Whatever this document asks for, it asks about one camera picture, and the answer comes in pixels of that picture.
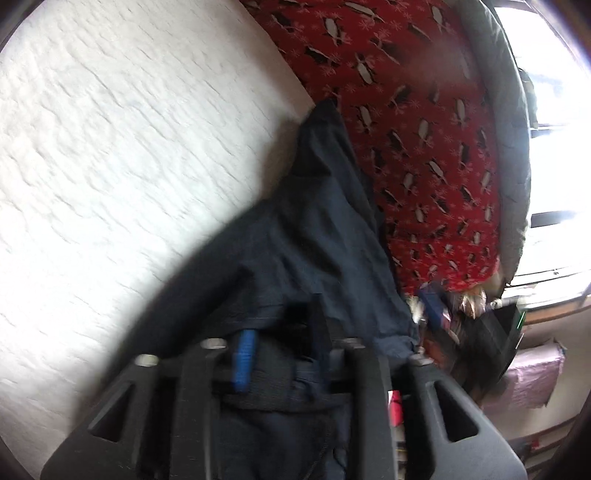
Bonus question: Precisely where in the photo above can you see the window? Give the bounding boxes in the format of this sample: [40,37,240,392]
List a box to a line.
[489,0,591,296]

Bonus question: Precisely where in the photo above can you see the red penguin print blanket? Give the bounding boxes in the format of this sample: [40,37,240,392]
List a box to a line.
[240,0,504,296]

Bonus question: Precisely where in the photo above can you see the white quilted mattress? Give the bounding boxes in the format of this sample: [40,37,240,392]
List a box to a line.
[0,0,324,467]

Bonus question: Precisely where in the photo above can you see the wooden window sill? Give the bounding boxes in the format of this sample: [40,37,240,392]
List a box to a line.
[519,288,591,326]

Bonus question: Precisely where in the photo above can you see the dark navy garment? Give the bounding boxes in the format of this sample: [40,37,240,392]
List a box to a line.
[124,99,421,480]

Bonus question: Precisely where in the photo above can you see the grey duvet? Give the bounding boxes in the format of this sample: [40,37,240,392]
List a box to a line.
[457,0,534,282]

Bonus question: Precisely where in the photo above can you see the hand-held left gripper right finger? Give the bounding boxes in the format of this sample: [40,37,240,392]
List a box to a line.
[307,292,529,480]

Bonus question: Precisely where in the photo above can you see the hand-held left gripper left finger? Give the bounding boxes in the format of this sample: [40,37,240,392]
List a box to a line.
[41,329,259,480]

